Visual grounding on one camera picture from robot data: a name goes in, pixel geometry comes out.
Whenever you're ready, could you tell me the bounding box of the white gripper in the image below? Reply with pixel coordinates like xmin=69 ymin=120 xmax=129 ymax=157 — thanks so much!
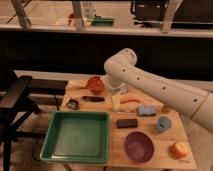
xmin=110 ymin=93 xmax=138 ymax=113

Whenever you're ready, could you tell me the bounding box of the orange pepper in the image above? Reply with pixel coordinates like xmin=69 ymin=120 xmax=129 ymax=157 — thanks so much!
xmin=120 ymin=96 xmax=141 ymax=104

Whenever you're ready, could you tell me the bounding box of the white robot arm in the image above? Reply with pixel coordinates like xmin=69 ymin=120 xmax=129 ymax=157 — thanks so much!
xmin=104 ymin=48 xmax=213 ymax=130

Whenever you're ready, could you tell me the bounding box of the green plastic tray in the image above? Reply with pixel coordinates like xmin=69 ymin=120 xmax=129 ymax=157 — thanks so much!
xmin=40 ymin=111 xmax=110 ymax=164

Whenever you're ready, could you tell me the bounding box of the clear plastic wrapper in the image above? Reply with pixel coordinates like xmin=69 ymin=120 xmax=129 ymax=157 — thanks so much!
xmin=103 ymin=74 xmax=128 ymax=94

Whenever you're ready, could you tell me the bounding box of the black rectangular sponge block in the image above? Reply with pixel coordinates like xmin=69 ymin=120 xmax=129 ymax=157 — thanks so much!
xmin=116 ymin=119 xmax=138 ymax=128

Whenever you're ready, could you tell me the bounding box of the red bowl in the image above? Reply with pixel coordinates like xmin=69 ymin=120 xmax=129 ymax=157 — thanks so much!
xmin=87 ymin=76 xmax=105 ymax=94

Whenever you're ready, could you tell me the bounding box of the blue cup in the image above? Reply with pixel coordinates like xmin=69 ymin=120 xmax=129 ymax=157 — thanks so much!
xmin=156 ymin=117 xmax=172 ymax=133

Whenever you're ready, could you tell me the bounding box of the orange round fruit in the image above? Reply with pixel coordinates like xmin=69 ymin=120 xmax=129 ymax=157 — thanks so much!
xmin=171 ymin=142 xmax=189 ymax=158

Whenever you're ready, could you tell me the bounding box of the green box on floor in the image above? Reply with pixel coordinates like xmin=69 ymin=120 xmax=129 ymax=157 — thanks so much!
xmin=91 ymin=18 xmax=114 ymax=26

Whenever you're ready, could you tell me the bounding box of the black chair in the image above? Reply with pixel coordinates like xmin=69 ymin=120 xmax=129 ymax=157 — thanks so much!
xmin=0 ymin=59 xmax=69 ymax=171

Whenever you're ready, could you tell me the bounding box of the black handled tool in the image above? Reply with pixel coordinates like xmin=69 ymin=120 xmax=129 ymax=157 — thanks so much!
xmin=82 ymin=96 xmax=105 ymax=102

